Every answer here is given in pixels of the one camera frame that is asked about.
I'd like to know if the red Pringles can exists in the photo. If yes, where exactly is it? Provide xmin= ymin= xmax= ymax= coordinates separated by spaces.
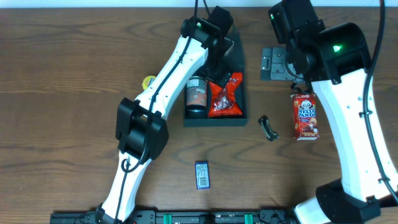
xmin=185 ymin=76 xmax=207 ymax=112

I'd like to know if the red candy bag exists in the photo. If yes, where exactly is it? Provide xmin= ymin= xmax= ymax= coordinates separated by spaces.
xmin=208 ymin=72 xmax=243 ymax=118

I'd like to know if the yellow small can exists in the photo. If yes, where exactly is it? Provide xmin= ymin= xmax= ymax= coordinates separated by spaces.
xmin=142 ymin=75 xmax=156 ymax=90

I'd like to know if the red Hello Panda box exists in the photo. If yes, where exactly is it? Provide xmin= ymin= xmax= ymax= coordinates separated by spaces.
xmin=291 ymin=93 xmax=320 ymax=141

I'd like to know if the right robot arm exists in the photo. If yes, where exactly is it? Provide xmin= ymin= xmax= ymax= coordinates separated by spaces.
xmin=268 ymin=1 xmax=397 ymax=223

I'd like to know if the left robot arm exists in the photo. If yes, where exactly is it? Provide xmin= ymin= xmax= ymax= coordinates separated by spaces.
xmin=95 ymin=6 xmax=234 ymax=223

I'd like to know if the dark green open box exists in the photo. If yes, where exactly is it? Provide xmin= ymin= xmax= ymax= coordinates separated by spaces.
xmin=183 ymin=29 xmax=248 ymax=128

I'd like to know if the black folded clip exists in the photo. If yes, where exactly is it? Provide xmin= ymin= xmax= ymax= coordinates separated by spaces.
xmin=258 ymin=116 xmax=279 ymax=141

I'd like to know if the small blue packet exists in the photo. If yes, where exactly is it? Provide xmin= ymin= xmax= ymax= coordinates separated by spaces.
xmin=195 ymin=162 xmax=210 ymax=190

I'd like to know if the right black cable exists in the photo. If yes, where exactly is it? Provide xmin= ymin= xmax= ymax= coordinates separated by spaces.
xmin=360 ymin=0 xmax=398 ymax=203

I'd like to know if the black mounting rail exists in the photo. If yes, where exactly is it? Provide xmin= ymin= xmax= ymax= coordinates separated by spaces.
xmin=49 ymin=209 xmax=297 ymax=224

